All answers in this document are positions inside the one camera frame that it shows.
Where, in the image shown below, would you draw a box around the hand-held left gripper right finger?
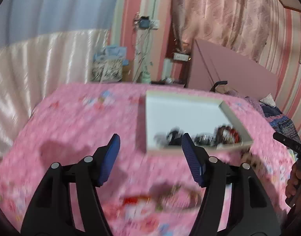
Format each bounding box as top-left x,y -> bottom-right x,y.
181,133 -> 282,236

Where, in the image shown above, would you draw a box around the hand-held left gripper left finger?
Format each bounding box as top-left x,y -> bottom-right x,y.
20,133 -> 121,236

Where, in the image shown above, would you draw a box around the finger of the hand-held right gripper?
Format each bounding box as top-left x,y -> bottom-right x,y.
273,132 -> 301,153

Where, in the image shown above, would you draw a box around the beige carved bead bracelet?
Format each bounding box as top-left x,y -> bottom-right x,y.
150,183 -> 206,210

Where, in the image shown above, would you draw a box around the white shallow cardboard box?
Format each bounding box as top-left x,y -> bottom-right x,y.
144,90 -> 253,156

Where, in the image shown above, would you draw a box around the person's right hand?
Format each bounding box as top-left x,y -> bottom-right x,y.
285,162 -> 301,207

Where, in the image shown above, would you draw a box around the dark blue patterned quilt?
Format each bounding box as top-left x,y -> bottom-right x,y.
260,104 -> 301,144

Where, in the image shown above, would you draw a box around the white pillow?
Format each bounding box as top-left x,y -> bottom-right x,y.
260,93 -> 276,107

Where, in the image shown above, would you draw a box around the pink floral bedsheet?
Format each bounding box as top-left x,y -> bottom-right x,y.
0,82 -> 298,236

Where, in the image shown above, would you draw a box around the purple dotted blanket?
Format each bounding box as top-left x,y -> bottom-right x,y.
226,90 -> 266,118

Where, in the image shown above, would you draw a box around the pink bed headboard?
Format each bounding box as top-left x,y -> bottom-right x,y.
187,39 -> 285,99

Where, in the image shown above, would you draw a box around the small cardboard box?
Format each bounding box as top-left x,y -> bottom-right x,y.
122,64 -> 134,81

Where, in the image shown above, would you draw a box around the black and white patterned bag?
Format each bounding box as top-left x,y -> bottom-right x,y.
91,58 -> 124,82

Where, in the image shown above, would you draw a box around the light blue gift bag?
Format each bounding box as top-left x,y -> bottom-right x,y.
95,45 -> 127,62

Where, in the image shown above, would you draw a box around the blue and cream curtain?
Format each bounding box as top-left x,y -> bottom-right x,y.
0,0 -> 124,158

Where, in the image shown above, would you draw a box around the pink patterned curtain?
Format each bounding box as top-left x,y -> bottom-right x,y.
171,0 -> 286,63

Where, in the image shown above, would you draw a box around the wristwatch with grey strap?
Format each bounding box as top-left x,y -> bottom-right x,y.
193,133 -> 216,147

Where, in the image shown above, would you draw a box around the brown wooden bead bracelet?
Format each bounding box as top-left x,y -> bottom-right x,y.
215,125 -> 239,144

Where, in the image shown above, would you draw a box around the red bead bracelet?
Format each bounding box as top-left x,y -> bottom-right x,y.
231,129 -> 242,143

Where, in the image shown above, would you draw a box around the black strap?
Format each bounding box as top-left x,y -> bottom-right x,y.
209,81 -> 228,92

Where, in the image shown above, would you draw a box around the hanging charger cables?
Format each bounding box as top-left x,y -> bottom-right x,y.
132,27 -> 151,79

